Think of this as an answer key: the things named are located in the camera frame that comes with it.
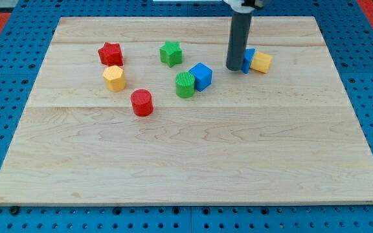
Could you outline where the wooden board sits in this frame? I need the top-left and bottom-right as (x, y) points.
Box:
(0, 16), (373, 206)

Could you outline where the gray cylindrical pusher rod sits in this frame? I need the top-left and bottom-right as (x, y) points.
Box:
(226, 11), (253, 71)

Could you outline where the red star block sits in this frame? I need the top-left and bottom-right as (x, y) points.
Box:
(98, 42), (124, 67)

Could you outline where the yellow cube block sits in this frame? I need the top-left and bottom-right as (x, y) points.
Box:
(250, 51), (273, 74)

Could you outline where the yellow hexagon block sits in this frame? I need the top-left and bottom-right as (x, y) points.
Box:
(102, 65), (126, 92)

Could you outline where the red cylinder block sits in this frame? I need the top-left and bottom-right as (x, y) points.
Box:
(130, 89), (153, 117)

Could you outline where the green cylinder block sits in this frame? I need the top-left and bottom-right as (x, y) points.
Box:
(175, 72), (195, 98)

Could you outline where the blue flat block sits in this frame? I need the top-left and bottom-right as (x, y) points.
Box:
(241, 48), (256, 74)

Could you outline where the blue cube block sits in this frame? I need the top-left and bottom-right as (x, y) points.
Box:
(189, 63), (212, 91)

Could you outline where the green star block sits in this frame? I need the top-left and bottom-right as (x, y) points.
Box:
(159, 41), (183, 67)

